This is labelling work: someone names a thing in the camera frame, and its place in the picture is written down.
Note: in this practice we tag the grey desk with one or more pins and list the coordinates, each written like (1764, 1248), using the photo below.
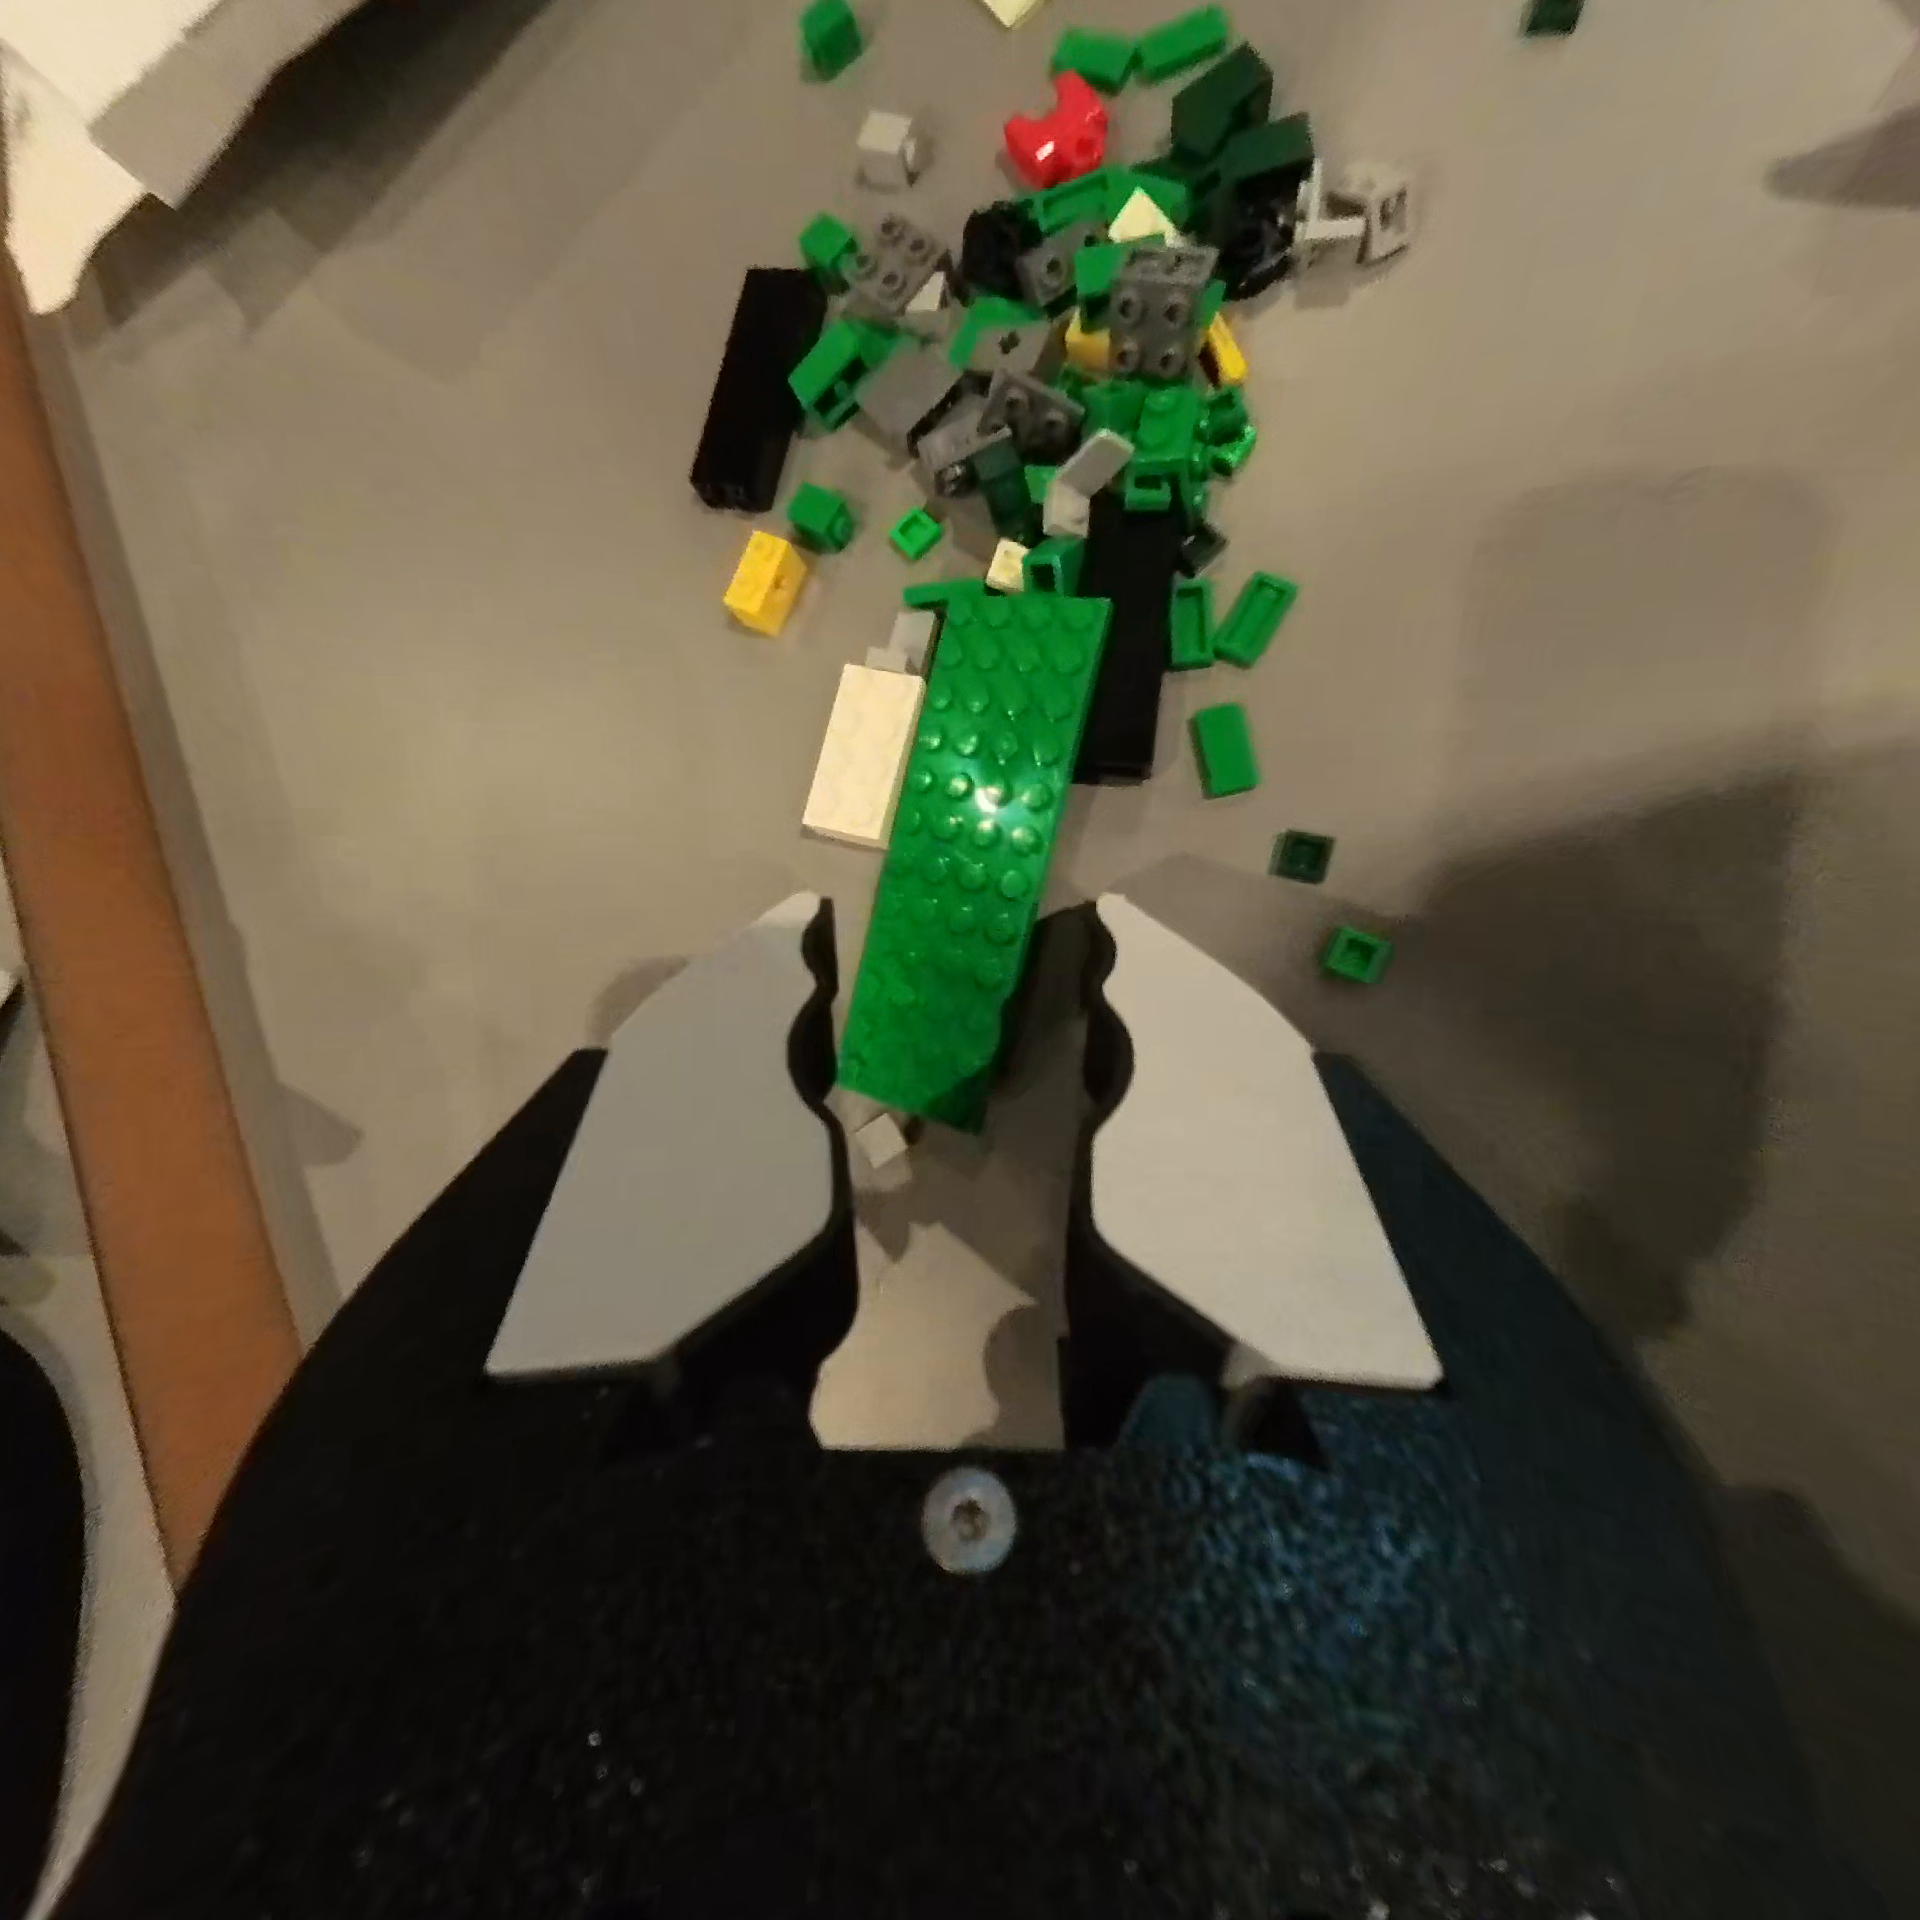
(451, 600)

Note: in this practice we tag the long grey wood-edged table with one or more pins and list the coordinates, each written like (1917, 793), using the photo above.
(134, 974)

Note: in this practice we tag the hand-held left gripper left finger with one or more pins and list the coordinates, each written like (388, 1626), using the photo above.
(675, 1184)

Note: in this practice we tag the long green studded plate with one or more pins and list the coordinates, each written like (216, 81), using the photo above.
(974, 840)

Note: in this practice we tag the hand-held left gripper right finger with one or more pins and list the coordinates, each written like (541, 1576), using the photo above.
(1244, 1184)

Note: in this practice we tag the pile of toy bricks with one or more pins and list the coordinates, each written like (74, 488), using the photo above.
(1109, 404)

